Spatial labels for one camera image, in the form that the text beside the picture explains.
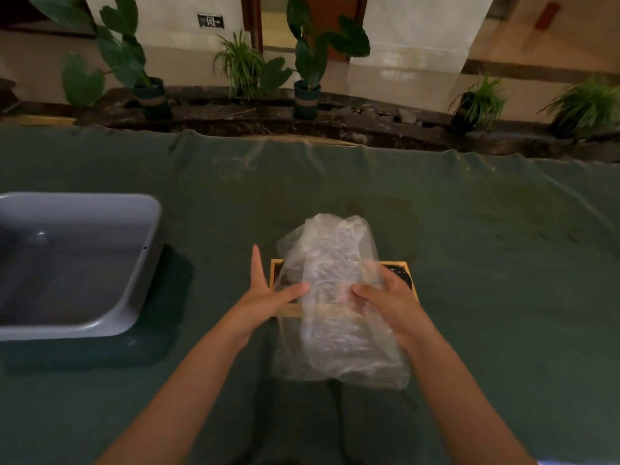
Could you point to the green tablecloth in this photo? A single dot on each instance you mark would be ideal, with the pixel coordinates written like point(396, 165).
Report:
point(484, 285)

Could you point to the black bowl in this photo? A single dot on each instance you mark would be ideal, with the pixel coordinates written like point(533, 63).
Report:
point(403, 275)

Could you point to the person's left forearm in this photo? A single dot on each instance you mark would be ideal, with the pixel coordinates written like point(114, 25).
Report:
point(179, 406)

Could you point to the person's left hand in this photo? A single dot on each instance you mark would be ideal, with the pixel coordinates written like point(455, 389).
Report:
point(259, 305)

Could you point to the broad-leaf potted plant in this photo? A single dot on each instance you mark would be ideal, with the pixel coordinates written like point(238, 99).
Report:
point(123, 58)
point(310, 58)

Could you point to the red wall sign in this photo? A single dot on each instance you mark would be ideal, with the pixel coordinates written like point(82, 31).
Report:
point(547, 16)

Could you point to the grey plastic tub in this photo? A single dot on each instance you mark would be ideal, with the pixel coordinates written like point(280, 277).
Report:
point(72, 266)

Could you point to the clear plastic bag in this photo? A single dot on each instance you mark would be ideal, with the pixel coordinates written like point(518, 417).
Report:
point(334, 343)

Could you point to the person's left thumb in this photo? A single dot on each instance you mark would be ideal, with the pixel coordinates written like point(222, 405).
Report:
point(292, 291)

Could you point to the person's right thumb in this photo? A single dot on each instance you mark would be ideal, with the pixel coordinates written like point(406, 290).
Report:
point(368, 292)

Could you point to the dark wall sign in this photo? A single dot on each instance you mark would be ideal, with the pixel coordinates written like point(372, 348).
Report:
point(210, 21)

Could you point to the dark stone planter ledge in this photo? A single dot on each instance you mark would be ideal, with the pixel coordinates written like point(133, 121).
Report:
point(218, 113)

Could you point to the brown wooden door frame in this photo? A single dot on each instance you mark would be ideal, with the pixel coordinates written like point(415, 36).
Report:
point(253, 19)

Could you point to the person's right forearm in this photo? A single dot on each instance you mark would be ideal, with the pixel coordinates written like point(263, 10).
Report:
point(460, 406)

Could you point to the wooden tray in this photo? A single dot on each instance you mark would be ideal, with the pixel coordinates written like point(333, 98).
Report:
point(274, 271)

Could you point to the grassy potted plant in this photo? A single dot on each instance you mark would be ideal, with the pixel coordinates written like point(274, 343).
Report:
point(477, 104)
point(583, 108)
point(240, 65)

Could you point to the person's right hand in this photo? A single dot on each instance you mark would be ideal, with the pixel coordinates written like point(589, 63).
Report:
point(399, 309)

